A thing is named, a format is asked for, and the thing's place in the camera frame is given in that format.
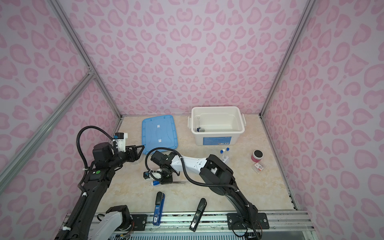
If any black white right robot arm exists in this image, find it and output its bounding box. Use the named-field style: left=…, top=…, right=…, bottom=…
left=145, top=148, right=270, bottom=232

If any aluminium diagonal frame bar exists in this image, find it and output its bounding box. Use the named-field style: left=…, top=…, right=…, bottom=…
left=1, top=71, right=95, bottom=194

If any pink white tape roll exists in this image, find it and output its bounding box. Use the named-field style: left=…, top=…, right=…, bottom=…
left=251, top=150, right=264, bottom=163

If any aluminium corner frame post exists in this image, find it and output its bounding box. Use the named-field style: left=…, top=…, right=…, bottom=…
left=259, top=0, right=318, bottom=118
left=47, top=0, right=123, bottom=120

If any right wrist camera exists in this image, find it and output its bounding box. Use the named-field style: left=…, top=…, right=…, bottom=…
left=143, top=171, right=163, bottom=181

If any small white blue-label bottle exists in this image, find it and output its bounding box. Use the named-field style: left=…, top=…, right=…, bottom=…
left=152, top=181, right=160, bottom=187

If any white test tube rack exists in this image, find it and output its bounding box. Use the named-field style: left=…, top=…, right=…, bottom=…
left=221, top=155, right=230, bottom=164

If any small clear red-label box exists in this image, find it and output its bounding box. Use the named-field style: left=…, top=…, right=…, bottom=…
left=252, top=163, right=264, bottom=173

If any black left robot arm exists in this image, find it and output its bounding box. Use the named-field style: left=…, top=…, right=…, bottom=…
left=55, top=143, right=145, bottom=240

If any blue plastic bin lid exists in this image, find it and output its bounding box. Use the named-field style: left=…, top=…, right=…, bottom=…
left=142, top=115, right=179, bottom=155

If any aluminium corner frame post right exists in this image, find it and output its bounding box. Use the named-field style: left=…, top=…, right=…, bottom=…
left=259, top=0, right=318, bottom=118

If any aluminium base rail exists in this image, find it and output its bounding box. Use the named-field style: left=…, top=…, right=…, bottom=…
left=56, top=211, right=319, bottom=240

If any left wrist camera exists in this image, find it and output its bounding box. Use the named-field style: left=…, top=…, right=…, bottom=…
left=113, top=132, right=128, bottom=153

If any blue black stapler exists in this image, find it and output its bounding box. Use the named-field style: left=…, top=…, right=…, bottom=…
left=153, top=192, right=165, bottom=226

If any white plastic storage bin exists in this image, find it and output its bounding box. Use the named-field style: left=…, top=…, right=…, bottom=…
left=188, top=106, right=247, bottom=146

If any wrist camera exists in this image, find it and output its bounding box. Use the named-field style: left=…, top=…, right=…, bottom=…
left=113, top=132, right=128, bottom=153
left=143, top=171, right=163, bottom=181

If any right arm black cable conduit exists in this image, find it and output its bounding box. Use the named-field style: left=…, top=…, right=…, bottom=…
left=144, top=147, right=262, bottom=240

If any clear tape roll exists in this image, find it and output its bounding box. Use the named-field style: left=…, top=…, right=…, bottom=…
left=131, top=156, right=145, bottom=165

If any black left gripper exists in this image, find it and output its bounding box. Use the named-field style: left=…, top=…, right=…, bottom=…
left=108, top=144, right=144, bottom=170

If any aluminium corner frame post left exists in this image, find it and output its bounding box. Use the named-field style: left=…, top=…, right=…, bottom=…
left=47, top=0, right=123, bottom=120

